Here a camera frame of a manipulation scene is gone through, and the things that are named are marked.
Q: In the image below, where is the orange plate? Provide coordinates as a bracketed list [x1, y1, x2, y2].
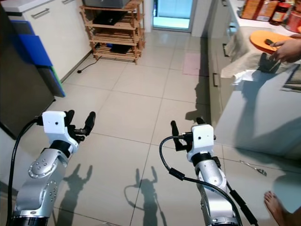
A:
[249, 30, 301, 55]

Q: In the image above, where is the person's hand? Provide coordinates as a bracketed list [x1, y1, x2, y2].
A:
[269, 33, 301, 64]

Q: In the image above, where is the grey board with green edge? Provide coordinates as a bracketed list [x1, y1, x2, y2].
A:
[39, 65, 66, 98]

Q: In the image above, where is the dark grey fridge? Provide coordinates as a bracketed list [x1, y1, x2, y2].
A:
[0, 5, 55, 138]

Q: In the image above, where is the grey kitchen cabinet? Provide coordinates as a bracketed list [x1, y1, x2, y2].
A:
[206, 0, 245, 124]

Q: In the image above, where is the silver metal spoon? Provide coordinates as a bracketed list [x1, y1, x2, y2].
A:
[239, 160, 268, 177]

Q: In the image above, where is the beige cloth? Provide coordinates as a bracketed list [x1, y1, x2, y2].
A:
[220, 25, 293, 79]

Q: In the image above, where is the white kitchen cabinet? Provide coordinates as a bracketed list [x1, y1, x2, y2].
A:
[2, 0, 91, 81]

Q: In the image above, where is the wooden slatted shelf rack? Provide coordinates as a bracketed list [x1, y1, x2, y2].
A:
[79, 0, 146, 65]

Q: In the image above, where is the glass door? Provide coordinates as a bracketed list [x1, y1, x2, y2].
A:
[151, 0, 194, 32]

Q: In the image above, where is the person's bare foot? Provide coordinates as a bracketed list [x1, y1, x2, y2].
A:
[263, 190, 298, 226]

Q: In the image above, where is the grey appliance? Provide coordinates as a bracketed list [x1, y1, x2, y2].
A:
[82, 0, 131, 9]

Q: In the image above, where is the dark red jar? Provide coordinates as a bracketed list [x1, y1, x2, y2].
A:
[269, 2, 292, 26]

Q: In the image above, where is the red lidded jar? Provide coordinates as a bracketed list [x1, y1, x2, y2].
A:
[284, 10, 301, 34]

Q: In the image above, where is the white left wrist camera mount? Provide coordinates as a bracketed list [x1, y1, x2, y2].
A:
[41, 111, 77, 147]

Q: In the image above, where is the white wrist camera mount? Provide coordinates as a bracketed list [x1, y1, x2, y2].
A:
[41, 111, 77, 147]
[186, 123, 216, 163]

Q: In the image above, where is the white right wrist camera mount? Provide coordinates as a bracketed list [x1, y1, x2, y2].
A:
[186, 123, 216, 163]

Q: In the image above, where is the black floor cable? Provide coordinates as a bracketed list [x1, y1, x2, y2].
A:
[77, 56, 103, 74]

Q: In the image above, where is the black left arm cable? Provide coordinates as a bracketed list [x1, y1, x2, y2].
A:
[7, 118, 44, 226]

